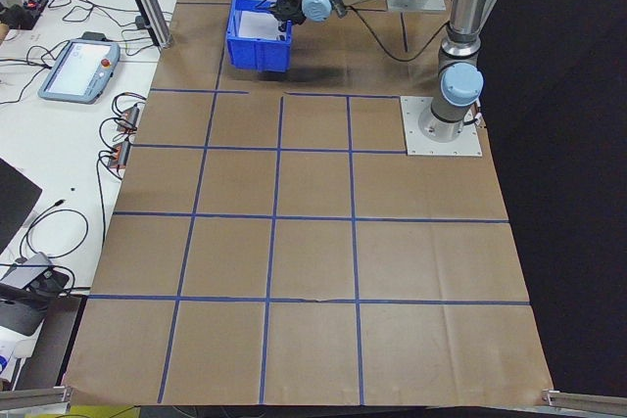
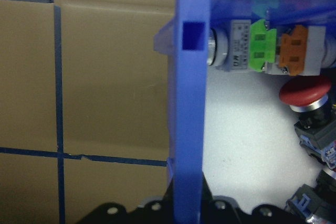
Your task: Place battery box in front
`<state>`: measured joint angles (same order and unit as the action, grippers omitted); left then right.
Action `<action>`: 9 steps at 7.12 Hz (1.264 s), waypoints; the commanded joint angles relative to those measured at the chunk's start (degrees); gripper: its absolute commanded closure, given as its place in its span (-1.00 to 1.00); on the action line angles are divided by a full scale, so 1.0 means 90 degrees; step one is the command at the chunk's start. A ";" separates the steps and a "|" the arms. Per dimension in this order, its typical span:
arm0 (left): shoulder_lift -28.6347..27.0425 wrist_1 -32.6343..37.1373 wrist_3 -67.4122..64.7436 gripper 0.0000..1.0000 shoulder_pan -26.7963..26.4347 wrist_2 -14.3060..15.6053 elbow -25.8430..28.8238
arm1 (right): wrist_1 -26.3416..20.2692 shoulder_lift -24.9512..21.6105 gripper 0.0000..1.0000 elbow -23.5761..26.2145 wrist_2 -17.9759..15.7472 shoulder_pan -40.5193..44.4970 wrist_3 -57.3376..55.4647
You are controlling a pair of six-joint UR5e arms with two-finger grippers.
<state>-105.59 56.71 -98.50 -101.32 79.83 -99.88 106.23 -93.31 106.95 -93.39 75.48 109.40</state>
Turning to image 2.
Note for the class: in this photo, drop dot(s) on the green and grey switch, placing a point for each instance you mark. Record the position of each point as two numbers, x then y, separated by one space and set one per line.
260 48

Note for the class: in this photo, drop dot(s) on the orange and grey switch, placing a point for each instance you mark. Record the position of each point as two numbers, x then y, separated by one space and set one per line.
294 51

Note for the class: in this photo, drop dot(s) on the red mushroom push button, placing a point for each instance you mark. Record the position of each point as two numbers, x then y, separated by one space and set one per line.
304 91

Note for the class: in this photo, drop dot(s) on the blue plastic storage bin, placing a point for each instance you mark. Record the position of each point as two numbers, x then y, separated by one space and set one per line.
190 103

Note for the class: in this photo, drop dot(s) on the black blue switch component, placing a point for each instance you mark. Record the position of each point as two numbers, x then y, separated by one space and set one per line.
309 203

